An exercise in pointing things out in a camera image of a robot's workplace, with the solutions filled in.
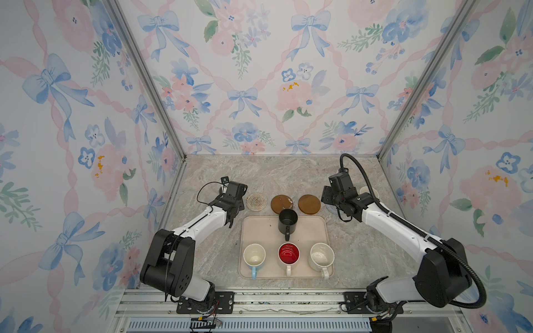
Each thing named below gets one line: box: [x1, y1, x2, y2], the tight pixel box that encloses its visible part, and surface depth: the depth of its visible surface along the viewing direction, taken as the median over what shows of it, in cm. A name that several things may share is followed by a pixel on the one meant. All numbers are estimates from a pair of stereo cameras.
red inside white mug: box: [277, 242, 301, 277], surface depth 81 cm
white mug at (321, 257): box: [308, 242, 336, 280], surface depth 80 cm
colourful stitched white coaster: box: [245, 192, 268, 212], surface depth 102 cm
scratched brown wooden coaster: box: [270, 194, 294, 215], surface depth 102 cm
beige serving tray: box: [238, 215, 334, 279], surface depth 91 cm
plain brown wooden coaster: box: [297, 194, 322, 215], surface depth 102 cm
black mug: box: [278, 208, 299, 242], surface depth 88 cm
